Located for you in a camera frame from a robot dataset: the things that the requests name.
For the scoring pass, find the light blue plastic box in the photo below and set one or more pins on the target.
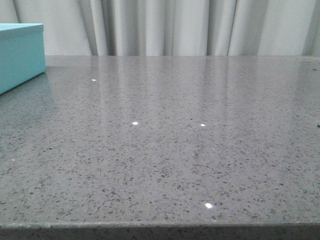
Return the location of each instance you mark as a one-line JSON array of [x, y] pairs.
[[22, 53]]

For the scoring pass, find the grey pleated curtain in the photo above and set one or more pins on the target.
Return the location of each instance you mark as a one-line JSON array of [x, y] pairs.
[[172, 27]]

